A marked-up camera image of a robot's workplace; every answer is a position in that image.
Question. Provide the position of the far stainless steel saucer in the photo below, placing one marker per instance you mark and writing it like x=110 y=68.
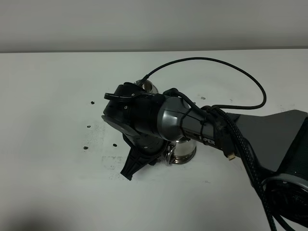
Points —
x=155 y=90

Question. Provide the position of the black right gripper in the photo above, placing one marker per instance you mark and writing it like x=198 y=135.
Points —
x=135 y=113

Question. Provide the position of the stainless steel teapot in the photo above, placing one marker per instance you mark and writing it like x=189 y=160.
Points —
x=179 y=152

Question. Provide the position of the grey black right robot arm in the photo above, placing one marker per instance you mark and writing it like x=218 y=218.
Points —
x=273 y=148

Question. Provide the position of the far stainless steel teacup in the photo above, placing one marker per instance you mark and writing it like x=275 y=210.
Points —
x=145 y=87

